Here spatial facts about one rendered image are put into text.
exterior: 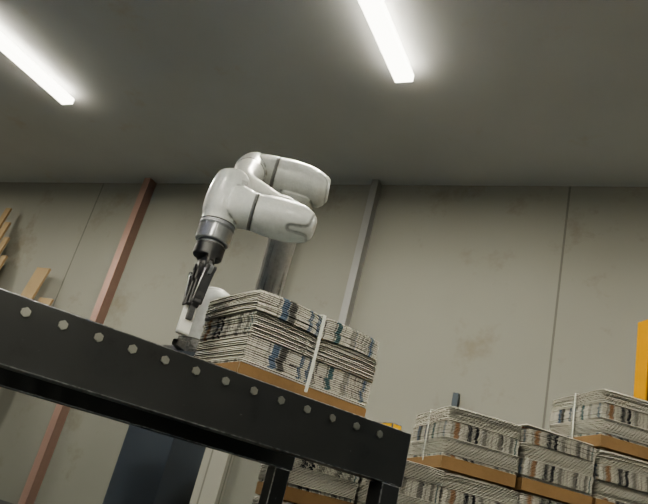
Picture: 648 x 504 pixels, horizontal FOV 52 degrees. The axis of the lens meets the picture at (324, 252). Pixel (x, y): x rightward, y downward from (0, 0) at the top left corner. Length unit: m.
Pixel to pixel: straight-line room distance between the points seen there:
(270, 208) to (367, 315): 3.68
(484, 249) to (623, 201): 1.06
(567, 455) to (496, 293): 2.57
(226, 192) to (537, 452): 1.54
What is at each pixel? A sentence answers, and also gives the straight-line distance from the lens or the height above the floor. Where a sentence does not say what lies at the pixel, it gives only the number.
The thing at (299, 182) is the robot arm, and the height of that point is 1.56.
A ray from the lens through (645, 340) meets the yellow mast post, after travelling 3.62.
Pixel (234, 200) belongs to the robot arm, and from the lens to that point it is 1.67.
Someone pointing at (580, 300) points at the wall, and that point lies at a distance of 5.02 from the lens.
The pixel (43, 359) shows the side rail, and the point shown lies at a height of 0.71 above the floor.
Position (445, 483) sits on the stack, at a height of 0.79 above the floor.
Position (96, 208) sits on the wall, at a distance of 7.49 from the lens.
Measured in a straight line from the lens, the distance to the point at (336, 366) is 1.65.
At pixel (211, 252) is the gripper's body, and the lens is 1.64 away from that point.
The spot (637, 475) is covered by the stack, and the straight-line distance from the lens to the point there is 2.84.
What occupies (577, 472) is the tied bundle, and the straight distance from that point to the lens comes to 2.71.
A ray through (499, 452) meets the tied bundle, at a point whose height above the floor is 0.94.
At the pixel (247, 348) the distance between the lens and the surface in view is 1.52.
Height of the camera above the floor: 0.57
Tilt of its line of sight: 22 degrees up
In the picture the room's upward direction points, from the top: 15 degrees clockwise
